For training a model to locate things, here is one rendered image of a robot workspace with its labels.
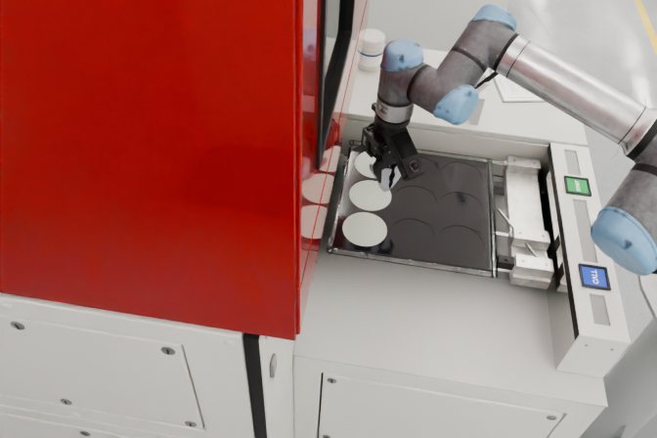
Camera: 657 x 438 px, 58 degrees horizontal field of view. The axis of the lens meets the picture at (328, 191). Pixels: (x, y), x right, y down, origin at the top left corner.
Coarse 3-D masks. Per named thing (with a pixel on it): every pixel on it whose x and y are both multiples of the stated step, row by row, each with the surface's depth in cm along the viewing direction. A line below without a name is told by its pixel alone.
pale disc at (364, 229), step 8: (352, 216) 137; (360, 216) 137; (368, 216) 137; (376, 216) 137; (344, 224) 135; (352, 224) 135; (360, 224) 135; (368, 224) 135; (376, 224) 135; (384, 224) 135; (344, 232) 133; (352, 232) 134; (360, 232) 134; (368, 232) 134; (376, 232) 134; (384, 232) 134; (352, 240) 132; (360, 240) 132; (368, 240) 132; (376, 240) 132
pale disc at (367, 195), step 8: (360, 184) 144; (368, 184) 144; (376, 184) 144; (352, 192) 142; (360, 192) 142; (368, 192) 142; (376, 192) 142; (384, 192) 142; (352, 200) 140; (360, 200) 140; (368, 200) 140; (376, 200) 140; (384, 200) 140; (368, 208) 138; (376, 208) 139
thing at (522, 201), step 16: (512, 176) 151; (528, 176) 151; (512, 192) 147; (528, 192) 147; (512, 208) 143; (528, 208) 143; (512, 224) 140; (528, 224) 140; (544, 256) 133; (512, 272) 130; (544, 288) 130
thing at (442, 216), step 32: (352, 160) 150; (448, 160) 151; (416, 192) 143; (448, 192) 143; (480, 192) 144; (416, 224) 136; (448, 224) 136; (480, 224) 137; (416, 256) 129; (448, 256) 130; (480, 256) 130
